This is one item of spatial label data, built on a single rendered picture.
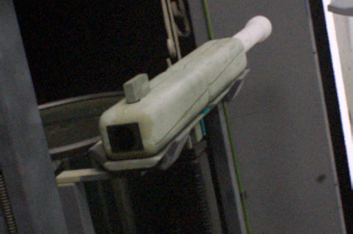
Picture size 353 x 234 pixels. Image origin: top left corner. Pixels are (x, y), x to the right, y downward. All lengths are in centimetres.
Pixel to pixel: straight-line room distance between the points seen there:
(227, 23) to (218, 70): 41
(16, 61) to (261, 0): 48
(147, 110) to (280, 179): 64
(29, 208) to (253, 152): 52
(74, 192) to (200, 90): 15
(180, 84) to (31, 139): 18
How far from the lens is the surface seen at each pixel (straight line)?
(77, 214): 65
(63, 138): 183
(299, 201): 121
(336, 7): 67
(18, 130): 75
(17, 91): 75
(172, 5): 124
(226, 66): 78
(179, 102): 64
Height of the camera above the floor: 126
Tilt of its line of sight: 12 degrees down
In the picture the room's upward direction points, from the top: 12 degrees counter-clockwise
